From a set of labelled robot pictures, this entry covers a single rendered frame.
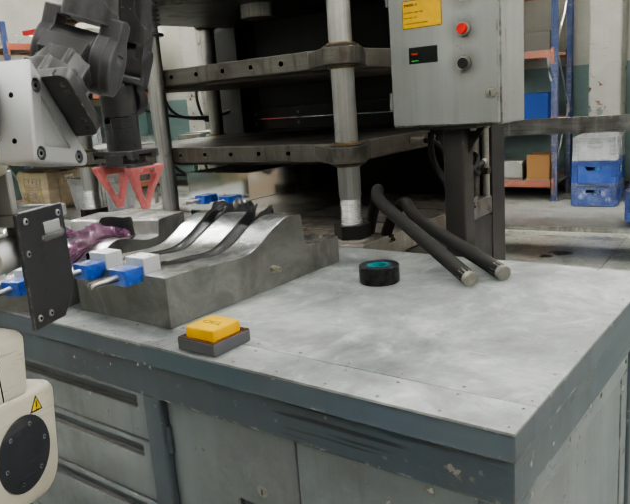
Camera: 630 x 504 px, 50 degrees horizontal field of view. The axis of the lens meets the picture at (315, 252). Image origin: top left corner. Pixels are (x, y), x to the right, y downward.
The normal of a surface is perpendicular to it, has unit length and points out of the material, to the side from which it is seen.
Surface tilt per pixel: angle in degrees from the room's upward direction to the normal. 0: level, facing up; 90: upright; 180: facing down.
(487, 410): 0
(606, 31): 90
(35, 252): 90
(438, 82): 90
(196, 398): 90
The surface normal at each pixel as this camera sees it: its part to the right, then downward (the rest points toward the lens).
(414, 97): -0.60, 0.22
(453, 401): -0.07, -0.97
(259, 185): 0.80, 0.07
